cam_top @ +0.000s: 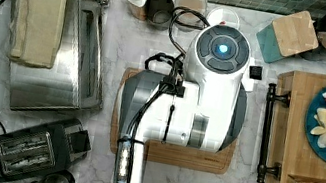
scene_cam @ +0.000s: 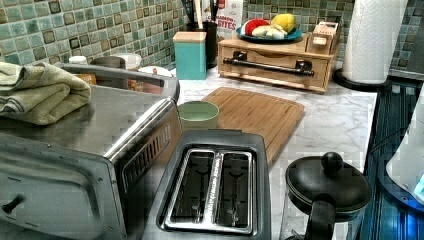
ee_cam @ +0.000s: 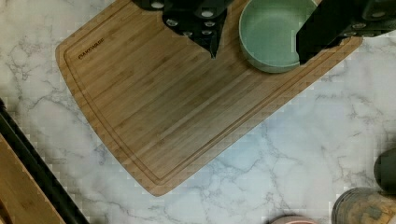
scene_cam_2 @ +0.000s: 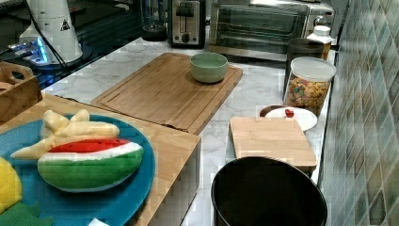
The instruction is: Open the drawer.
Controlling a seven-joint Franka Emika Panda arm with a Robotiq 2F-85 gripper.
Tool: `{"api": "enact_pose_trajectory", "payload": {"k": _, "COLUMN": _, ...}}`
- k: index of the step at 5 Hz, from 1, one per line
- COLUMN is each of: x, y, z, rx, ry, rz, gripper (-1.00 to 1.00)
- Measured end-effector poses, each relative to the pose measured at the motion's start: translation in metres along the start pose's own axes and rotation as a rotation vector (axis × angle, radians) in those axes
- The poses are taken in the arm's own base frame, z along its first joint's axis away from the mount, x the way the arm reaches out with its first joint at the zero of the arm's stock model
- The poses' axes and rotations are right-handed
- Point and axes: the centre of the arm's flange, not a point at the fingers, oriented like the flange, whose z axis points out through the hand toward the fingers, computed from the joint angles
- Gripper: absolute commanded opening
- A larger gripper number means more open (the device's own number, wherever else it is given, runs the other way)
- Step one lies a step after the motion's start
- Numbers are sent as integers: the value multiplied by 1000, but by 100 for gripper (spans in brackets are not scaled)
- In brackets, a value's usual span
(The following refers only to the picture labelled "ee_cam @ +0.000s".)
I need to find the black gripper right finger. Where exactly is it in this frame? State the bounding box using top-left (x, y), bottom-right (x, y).
top-left (296, 0), bottom-right (396, 64)

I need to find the bamboo cutting board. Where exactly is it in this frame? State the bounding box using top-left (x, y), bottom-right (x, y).
top-left (56, 0), bottom-right (361, 196)

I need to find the black drawer handle bar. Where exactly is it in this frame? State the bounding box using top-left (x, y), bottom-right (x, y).
top-left (0, 102), bottom-right (90, 224)

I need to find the pink round container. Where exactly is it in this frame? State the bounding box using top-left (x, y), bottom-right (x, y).
top-left (270, 216), bottom-right (318, 224)

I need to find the green ceramic bowl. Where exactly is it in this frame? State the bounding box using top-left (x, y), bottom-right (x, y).
top-left (238, 0), bottom-right (318, 74)

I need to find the glass jar with cork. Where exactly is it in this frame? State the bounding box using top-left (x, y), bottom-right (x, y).
top-left (332, 188), bottom-right (396, 224)

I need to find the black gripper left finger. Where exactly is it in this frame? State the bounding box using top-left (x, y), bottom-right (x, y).
top-left (132, 0), bottom-right (233, 59)

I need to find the dark green round object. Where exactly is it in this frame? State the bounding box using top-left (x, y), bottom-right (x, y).
top-left (374, 148), bottom-right (396, 194)

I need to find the wooden drawer front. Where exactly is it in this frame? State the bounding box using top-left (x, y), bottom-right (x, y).
top-left (0, 137), bottom-right (65, 224)

